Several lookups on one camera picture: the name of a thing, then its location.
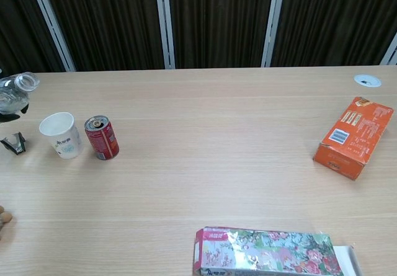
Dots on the transparent plastic bottle green label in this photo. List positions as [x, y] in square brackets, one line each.
[12, 97]

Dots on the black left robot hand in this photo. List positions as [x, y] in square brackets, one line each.
[9, 118]

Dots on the brown round object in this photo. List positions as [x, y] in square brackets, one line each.
[4, 217]

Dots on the orange cardboard box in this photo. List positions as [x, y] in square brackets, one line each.
[350, 139]

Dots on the black staple remover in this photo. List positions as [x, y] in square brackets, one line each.
[17, 147]

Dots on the floral print tissue box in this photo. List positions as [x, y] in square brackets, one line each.
[263, 251]

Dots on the white paper cup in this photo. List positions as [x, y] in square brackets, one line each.
[63, 139]

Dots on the white paper sheet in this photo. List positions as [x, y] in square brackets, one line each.
[348, 260]

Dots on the red soda can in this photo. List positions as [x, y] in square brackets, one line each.
[104, 142]

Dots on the grey partition frame post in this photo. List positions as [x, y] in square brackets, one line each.
[273, 24]
[52, 24]
[391, 54]
[164, 24]

